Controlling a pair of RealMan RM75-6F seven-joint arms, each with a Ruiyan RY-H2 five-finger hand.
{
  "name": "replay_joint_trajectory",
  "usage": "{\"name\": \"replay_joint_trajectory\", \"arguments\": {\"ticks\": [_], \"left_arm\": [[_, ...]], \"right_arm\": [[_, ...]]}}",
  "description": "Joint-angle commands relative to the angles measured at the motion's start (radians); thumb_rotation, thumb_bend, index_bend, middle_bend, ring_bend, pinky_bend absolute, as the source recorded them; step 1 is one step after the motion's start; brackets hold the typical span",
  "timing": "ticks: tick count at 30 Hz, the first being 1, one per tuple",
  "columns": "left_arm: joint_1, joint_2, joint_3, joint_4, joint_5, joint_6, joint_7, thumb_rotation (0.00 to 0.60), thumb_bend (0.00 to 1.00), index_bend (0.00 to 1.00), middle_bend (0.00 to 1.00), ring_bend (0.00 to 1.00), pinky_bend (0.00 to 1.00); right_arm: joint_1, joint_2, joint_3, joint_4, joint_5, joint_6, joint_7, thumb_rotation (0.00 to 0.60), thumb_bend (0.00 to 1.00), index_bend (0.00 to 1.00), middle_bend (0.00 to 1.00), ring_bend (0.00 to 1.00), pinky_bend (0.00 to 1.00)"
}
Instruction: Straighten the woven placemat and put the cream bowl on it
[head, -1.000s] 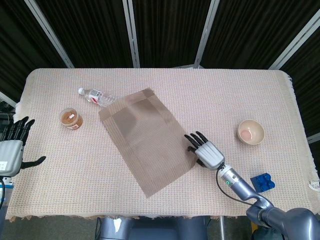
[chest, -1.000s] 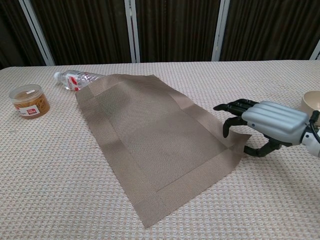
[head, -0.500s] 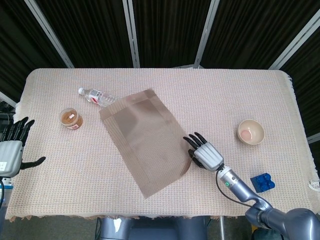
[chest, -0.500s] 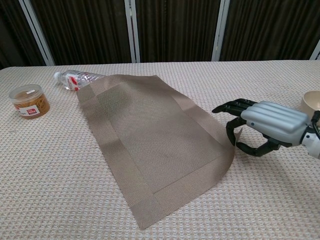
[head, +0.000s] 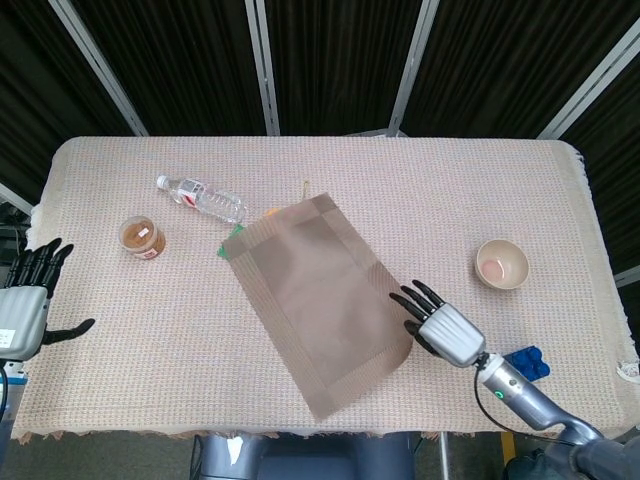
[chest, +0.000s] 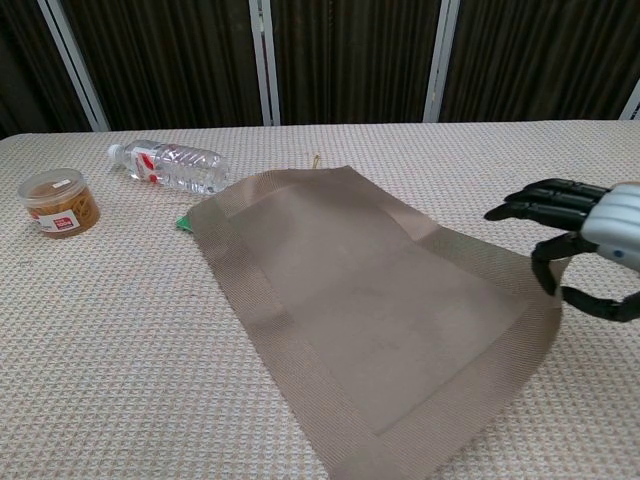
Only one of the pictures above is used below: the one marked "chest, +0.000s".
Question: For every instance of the white partition frame post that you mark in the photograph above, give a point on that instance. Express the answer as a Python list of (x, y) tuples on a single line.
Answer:
[(265, 65), (440, 60), (632, 102), (75, 65)]

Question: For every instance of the clear jar of rubber bands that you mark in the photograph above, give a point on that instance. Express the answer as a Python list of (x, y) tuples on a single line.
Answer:
[(60, 207)]

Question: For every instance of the green sachet packet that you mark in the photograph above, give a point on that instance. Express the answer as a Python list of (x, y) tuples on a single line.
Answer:
[(184, 223)]

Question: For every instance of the beige woven tablecloth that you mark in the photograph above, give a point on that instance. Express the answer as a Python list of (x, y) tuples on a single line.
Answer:
[(100, 350)]

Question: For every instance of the yellow tape measure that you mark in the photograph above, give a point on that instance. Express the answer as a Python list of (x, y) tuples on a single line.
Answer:
[(315, 161)]

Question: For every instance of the clear plastic water bottle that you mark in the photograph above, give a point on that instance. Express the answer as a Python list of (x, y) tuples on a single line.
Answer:
[(175, 167)]

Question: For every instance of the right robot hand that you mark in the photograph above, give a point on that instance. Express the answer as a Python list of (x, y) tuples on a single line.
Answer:
[(615, 220)]

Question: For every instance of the brown woven placemat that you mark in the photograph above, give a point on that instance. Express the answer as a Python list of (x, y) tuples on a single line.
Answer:
[(380, 320)]

